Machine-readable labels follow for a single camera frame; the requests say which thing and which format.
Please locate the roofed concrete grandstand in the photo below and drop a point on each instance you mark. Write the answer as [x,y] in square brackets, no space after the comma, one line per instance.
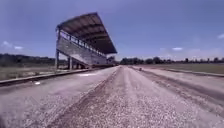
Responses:
[83,43]

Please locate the gravel running track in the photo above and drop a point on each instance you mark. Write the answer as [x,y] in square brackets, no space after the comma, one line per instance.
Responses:
[126,100]

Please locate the distant row of trees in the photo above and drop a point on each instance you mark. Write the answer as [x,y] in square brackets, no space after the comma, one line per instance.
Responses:
[166,61]

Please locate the concrete kerb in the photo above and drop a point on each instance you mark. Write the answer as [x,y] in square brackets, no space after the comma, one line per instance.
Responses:
[40,77]
[196,72]

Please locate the grass field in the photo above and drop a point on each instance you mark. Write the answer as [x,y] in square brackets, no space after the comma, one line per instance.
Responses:
[193,67]

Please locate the dark tree line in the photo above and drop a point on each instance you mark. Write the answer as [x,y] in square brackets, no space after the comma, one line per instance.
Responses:
[23,60]

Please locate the dry grass strip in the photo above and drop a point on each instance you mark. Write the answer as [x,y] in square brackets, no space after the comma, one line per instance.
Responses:
[20,71]

